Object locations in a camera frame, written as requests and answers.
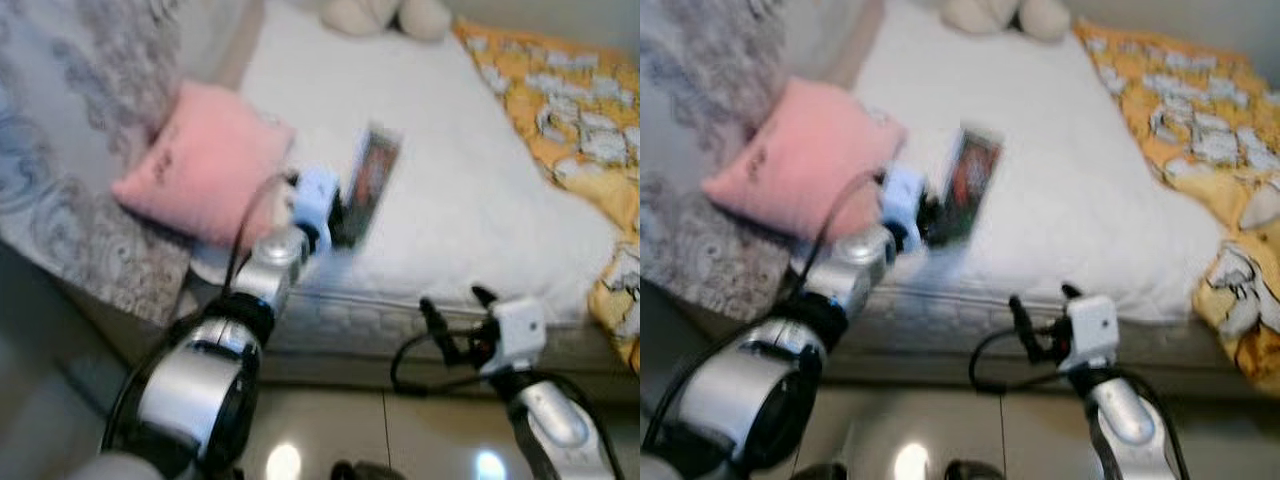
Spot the dark book with red cover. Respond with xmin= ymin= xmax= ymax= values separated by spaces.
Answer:
xmin=340 ymin=122 xmax=404 ymax=246
xmin=930 ymin=122 xmax=1004 ymax=246

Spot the pink pillow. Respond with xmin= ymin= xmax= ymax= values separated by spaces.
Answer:
xmin=702 ymin=78 xmax=909 ymax=244
xmin=110 ymin=80 xmax=298 ymax=251

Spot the yellow cartoon egg blanket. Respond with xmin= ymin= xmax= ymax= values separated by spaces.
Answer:
xmin=1072 ymin=18 xmax=1280 ymax=396
xmin=452 ymin=18 xmax=641 ymax=376

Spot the brown bed base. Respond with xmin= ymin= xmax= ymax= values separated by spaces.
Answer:
xmin=830 ymin=345 xmax=1280 ymax=396
xmin=255 ymin=345 xmax=641 ymax=391

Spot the white quilted mattress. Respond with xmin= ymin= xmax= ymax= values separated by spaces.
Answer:
xmin=800 ymin=0 xmax=1231 ymax=351
xmin=190 ymin=0 xmax=626 ymax=356

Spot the beige plush toy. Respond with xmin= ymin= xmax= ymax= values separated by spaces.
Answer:
xmin=320 ymin=0 xmax=453 ymax=43
xmin=940 ymin=0 xmax=1073 ymax=43

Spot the white floral print pillow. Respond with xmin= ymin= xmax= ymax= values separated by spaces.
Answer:
xmin=640 ymin=0 xmax=886 ymax=321
xmin=0 ymin=0 xmax=266 ymax=326

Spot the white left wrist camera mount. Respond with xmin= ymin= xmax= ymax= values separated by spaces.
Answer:
xmin=880 ymin=165 xmax=926 ymax=251
xmin=292 ymin=168 xmax=341 ymax=231

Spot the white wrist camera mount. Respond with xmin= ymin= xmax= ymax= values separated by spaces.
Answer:
xmin=488 ymin=296 xmax=548 ymax=376
xmin=292 ymin=168 xmax=341 ymax=231
xmin=880 ymin=165 xmax=926 ymax=251
xmin=1065 ymin=295 xmax=1119 ymax=373

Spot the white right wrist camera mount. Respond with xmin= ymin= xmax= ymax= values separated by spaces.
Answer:
xmin=488 ymin=296 xmax=548 ymax=376
xmin=1065 ymin=295 xmax=1119 ymax=373

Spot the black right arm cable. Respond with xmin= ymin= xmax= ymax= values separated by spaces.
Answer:
xmin=390 ymin=325 xmax=626 ymax=480
xmin=968 ymin=325 xmax=1191 ymax=480

